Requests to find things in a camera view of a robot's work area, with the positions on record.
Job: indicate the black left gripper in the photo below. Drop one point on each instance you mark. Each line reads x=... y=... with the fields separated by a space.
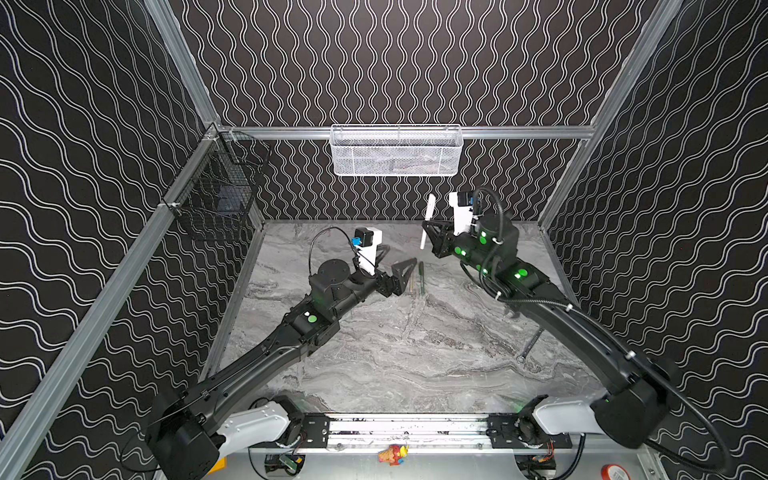
x=383 y=281

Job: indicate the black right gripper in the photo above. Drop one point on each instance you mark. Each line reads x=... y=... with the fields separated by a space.
x=444 y=239

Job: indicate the green pen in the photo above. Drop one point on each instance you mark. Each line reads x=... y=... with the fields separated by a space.
x=422 y=277

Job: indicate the pink pen cap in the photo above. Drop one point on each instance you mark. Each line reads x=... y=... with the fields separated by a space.
x=430 y=208

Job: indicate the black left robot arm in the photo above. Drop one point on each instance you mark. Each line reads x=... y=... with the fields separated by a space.
x=184 y=430

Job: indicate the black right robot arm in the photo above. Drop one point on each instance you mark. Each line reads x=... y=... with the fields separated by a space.
x=638 y=391

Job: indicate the small steel spanner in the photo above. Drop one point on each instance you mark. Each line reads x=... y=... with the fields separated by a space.
x=529 y=345

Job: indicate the red yellow toy figure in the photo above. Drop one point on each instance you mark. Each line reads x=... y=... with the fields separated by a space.
x=393 y=455

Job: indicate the red tape roll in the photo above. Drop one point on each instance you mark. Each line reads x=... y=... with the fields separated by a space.
x=614 y=472

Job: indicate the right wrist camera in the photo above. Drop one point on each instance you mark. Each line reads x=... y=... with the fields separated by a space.
x=462 y=204

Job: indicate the white wire mesh basket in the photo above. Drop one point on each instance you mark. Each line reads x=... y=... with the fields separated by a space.
x=384 y=150

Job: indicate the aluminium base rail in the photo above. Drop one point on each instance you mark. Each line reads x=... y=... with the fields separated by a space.
x=421 y=433

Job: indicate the black wire basket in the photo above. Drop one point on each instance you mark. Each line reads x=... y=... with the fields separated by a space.
x=216 y=202

